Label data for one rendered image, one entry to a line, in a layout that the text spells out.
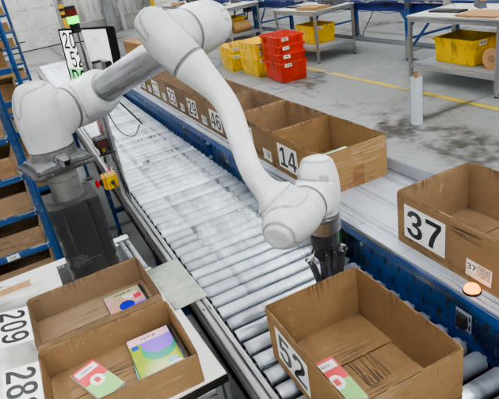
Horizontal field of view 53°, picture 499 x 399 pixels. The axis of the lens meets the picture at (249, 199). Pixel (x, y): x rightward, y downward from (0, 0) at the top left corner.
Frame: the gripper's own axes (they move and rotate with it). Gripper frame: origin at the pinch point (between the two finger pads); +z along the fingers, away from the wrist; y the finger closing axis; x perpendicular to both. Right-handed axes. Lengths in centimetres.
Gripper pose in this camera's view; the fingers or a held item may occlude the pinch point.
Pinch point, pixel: (330, 291)
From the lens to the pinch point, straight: 147.0
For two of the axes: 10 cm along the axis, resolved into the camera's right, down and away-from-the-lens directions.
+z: 1.6, 8.9, 4.4
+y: -8.9, 3.2, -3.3
